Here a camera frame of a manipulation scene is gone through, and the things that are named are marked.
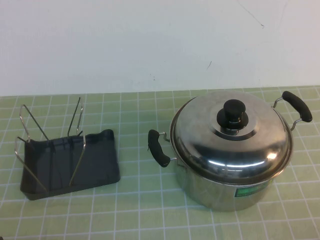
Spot stainless steel lid black knob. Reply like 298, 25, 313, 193
170, 91, 293, 182

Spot green checked tablecloth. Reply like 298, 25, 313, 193
0, 86, 320, 240

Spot black tray wire lid rack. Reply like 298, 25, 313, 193
14, 96, 121, 202

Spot stainless steel pot black handles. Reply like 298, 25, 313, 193
147, 90, 313, 213

